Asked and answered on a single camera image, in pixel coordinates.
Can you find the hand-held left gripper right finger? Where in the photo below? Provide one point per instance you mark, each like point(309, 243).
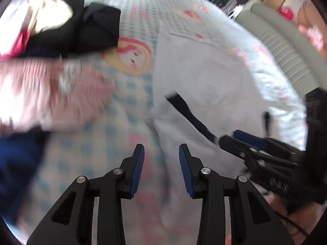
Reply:
point(186, 173)

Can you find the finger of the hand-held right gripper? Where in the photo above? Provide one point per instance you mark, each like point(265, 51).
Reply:
point(250, 139)
point(235, 145)

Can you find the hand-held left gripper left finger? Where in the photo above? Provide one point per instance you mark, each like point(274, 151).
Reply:
point(136, 173)

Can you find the white T-shirt with navy trim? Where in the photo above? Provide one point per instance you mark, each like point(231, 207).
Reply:
point(204, 81)

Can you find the person's right forearm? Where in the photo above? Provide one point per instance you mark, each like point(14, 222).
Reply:
point(286, 232)

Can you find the blue checked cartoon blanket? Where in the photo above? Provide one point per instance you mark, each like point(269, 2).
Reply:
point(115, 137)

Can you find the grey padded headboard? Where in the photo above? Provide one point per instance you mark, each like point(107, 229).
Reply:
point(286, 48)

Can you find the pink white cat plush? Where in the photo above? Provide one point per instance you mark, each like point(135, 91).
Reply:
point(311, 37)

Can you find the navy garment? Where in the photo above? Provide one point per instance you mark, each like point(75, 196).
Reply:
point(15, 171)

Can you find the red plush toy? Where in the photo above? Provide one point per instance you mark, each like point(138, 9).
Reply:
point(285, 12)

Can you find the pink cat print pyjama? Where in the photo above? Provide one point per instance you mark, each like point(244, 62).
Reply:
point(38, 94)

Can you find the white power strip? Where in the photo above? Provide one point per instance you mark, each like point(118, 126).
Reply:
point(235, 11)

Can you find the magenta garment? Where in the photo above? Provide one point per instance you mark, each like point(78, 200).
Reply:
point(20, 43)

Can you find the cream garment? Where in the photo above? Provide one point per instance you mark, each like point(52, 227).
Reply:
point(53, 17)

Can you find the white garment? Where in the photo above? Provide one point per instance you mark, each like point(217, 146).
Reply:
point(12, 23)

